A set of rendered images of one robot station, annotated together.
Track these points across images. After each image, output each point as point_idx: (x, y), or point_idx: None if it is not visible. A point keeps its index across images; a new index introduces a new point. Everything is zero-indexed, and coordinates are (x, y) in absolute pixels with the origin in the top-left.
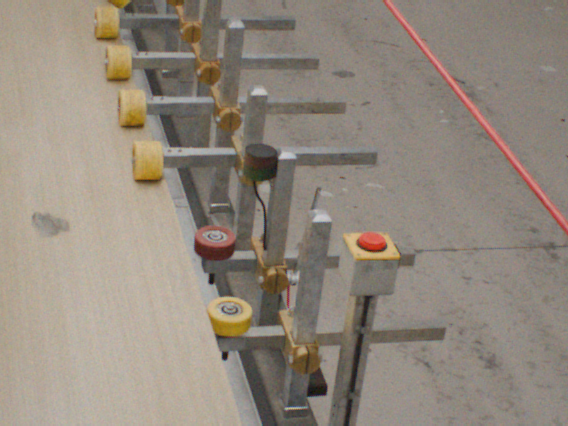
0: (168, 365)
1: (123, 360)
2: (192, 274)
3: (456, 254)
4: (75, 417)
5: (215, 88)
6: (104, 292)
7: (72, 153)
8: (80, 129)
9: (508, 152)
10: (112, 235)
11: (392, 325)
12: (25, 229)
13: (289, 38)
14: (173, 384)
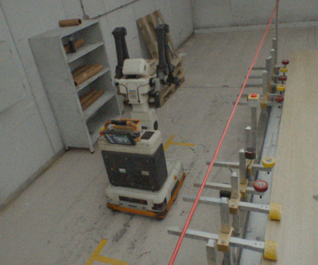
0: (291, 149)
1: (303, 152)
2: (274, 173)
3: None
4: None
5: (226, 243)
6: (304, 171)
7: (305, 238)
8: (298, 256)
9: (272, 15)
10: (297, 191)
11: (221, 162)
12: None
13: None
14: (291, 146)
